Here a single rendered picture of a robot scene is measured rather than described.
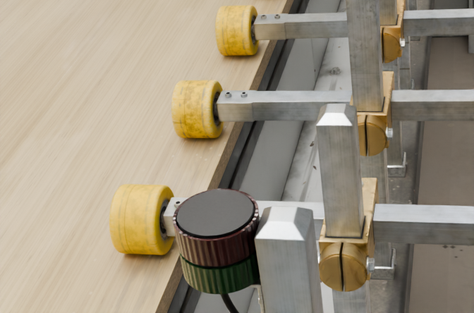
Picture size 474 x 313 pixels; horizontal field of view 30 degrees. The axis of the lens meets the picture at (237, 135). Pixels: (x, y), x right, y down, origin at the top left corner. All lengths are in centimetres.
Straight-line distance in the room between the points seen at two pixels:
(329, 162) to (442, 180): 183
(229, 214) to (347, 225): 30
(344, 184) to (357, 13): 26
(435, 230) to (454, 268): 142
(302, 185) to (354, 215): 71
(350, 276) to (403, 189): 55
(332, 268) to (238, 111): 36
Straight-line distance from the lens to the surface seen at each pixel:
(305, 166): 165
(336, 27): 139
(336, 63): 200
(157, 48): 152
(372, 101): 110
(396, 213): 95
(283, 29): 140
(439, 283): 232
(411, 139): 156
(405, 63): 164
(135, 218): 99
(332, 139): 84
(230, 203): 62
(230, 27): 140
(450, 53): 338
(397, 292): 125
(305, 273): 61
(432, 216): 95
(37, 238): 112
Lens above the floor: 153
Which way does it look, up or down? 31 degrees down
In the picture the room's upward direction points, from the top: 9 degrees counter-clockwise
